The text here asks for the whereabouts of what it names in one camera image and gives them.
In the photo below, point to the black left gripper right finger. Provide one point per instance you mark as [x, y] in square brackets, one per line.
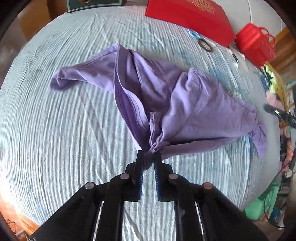
[202, 212]

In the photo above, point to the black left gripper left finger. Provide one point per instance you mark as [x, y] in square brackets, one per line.
[95, 212]

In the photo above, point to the purple shirt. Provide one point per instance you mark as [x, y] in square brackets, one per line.
[167, 110]

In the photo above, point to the green cloth on floor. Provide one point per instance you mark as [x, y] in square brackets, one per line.
[262, 207]

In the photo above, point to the light blue striped bedsheet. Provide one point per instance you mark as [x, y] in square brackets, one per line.
[52, 143]

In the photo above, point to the pink garment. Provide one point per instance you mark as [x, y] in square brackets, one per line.
[273, 100]

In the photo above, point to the white paper sheet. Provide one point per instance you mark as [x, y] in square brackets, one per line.
[239, 55]

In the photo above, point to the black pen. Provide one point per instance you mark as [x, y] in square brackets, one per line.
[234, 56]

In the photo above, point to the blue scissors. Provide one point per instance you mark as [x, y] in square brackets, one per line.
[194, 34]

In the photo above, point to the flat red gift box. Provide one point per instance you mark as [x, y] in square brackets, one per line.
[205, 17]

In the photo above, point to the dark green gift bag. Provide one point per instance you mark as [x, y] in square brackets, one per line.
[77, 5]

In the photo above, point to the red handled bag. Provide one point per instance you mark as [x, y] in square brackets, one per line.
[257, 44]

